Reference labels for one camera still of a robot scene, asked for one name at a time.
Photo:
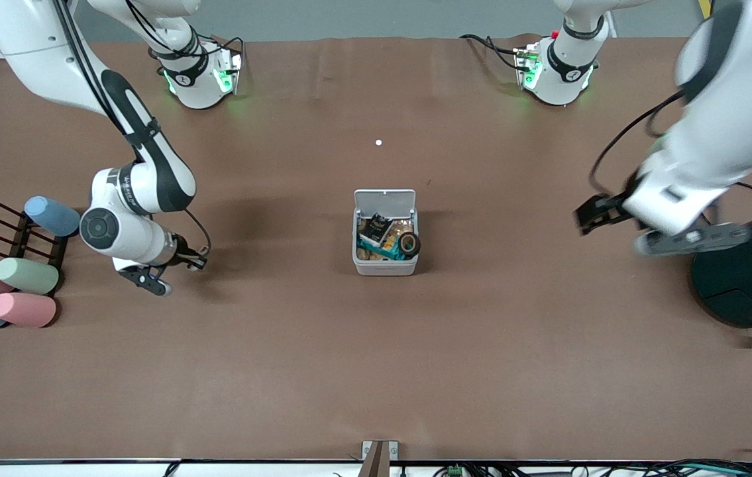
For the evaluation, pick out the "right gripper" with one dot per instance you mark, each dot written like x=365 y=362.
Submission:
x=183 y=255

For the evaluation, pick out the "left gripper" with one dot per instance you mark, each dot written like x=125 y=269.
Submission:
x=613 y=207

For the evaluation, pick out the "black snack wrapper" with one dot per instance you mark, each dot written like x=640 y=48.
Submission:
x=376 y=230

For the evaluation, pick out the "black tape roll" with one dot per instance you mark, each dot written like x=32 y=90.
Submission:
x=403 y=245

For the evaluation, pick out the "white lidded trash bin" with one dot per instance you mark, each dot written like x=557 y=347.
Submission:
x=385 y=202

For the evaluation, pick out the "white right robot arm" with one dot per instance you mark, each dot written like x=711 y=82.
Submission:
x=117 y=228

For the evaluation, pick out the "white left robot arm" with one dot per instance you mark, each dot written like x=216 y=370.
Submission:
x=740 y=112

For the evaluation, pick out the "teal trash piece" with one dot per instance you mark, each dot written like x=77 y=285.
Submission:
x=392 y=254

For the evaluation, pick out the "brown table cover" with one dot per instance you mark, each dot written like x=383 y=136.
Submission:
x=283 y=371

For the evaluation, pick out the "green plastic cup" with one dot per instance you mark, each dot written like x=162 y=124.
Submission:
x=28 y=275

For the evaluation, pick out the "green-lit base connector box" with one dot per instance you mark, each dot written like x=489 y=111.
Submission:
x=529 y=66
x=226 y=73

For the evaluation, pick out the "black cup rack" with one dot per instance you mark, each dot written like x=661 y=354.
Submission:
x=18 y=246

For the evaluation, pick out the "green terminal connector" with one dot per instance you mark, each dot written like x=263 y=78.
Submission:
x=454 y=471

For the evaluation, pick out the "metal table edge bracket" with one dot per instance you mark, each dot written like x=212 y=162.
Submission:
x=379 y=457

